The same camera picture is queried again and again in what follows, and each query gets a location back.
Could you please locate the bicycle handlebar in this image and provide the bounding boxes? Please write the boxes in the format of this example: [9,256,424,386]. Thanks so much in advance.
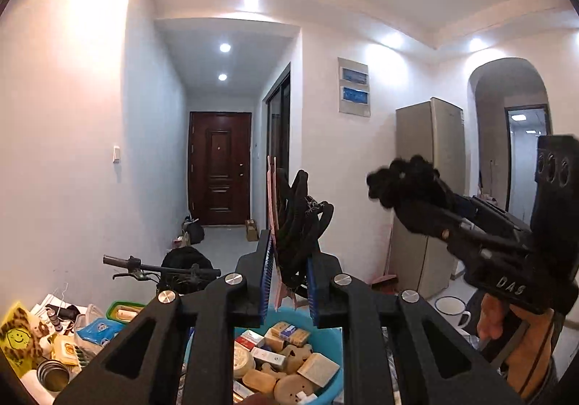
[102,255,222,283]

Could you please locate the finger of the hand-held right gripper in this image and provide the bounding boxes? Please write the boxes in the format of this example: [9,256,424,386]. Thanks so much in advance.
[434,181,530,238]
[393,194,487,252]

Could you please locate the tan box blue label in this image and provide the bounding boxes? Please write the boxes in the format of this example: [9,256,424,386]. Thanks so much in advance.
[265,321,310,345]

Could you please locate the red dustpan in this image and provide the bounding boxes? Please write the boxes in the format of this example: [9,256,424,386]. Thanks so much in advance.
[371,275,399,292]

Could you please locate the clear plastic tub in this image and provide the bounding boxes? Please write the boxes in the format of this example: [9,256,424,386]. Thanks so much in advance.
[75,303,107,329]

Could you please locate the blue plastic basin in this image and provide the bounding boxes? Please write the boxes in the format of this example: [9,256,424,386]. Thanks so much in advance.
[183,308,345,405]

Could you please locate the black-framed glass door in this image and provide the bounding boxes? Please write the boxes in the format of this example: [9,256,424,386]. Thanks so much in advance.
[265,62,292,234]

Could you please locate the round cream jar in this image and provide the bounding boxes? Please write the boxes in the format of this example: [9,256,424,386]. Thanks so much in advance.
[233,346,254,381]

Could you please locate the black hair ties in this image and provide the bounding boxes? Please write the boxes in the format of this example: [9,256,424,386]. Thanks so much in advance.
[267,155,334,313]

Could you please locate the black fluffy knit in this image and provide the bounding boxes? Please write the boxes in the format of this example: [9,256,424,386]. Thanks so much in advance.
[366,155,446,211]

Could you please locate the grey electrical panel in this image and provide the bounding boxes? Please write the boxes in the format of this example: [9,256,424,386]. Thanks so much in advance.
[337,56,372,117]

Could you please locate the brown round face piece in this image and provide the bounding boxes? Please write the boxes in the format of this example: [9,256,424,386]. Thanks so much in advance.
[274,375,310,405]

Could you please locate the tan soap block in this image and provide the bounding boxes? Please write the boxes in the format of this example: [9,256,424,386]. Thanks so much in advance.
[296,353,341,388]

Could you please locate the blue white powder bag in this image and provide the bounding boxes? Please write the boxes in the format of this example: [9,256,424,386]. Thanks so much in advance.
[75,318,125,349]

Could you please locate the beige refrigerator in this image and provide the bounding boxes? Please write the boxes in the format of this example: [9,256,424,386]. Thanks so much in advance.
[386,97,466,299]

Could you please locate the white slim carton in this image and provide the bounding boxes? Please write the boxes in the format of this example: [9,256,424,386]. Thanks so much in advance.
[251,347,288,372]

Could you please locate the white enamel mug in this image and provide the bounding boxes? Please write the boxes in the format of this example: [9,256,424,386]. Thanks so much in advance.
[434,296,472,329]

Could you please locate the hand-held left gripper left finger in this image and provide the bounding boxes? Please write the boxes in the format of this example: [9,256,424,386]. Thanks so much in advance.
[52,228,274,405]

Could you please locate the small black bag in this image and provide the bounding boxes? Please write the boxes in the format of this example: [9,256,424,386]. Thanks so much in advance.
[183,217,205,245]

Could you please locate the pale-handled broom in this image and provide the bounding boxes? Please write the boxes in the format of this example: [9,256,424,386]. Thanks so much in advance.
[384,210,396,279]

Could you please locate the yellow cookie packs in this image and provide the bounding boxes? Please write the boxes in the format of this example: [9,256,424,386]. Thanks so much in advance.
[50,335,84,365]

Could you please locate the brown entrance door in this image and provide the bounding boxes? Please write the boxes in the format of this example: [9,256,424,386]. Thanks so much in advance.
[187,111,253,227]

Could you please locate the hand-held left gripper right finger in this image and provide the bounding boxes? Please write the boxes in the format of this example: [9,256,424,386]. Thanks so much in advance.
[306,251,525,405]

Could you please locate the red white box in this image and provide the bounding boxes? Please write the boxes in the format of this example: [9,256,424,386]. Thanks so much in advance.
[235,329,265,350]

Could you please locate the black pouch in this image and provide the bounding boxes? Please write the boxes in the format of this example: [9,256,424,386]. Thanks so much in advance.
[45,304,80,320]

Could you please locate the yellow smiley bag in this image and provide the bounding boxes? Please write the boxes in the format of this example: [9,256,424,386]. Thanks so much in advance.
[0,301,41,376]

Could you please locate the person's right hand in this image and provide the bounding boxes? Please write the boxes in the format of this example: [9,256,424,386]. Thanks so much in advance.
[478,293,556,397]

